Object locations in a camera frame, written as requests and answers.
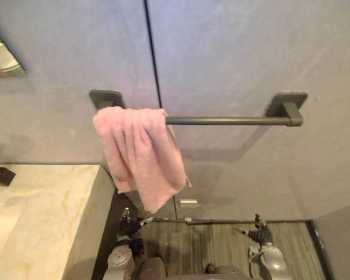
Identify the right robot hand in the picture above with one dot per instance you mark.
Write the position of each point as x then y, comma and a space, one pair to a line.
260, 231

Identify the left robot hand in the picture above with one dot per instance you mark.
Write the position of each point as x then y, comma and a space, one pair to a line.
129, 225

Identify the pink terry towel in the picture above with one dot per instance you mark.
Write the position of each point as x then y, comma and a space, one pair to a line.
137, 148

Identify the silver door stop block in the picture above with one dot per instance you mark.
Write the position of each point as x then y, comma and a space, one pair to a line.
188, 203

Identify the marble washbasin counter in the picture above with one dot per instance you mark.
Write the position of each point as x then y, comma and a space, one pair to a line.
46, 216

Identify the dark grey towel bar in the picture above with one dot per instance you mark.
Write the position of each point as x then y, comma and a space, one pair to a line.
227, 120

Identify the black basin faucet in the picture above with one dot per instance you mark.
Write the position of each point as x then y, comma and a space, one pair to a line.
0, 175

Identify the small silver floor bracket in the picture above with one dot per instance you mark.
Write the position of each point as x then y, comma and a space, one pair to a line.
188, 219

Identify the wall mirror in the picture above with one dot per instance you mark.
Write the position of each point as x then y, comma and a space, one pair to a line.
0, 58

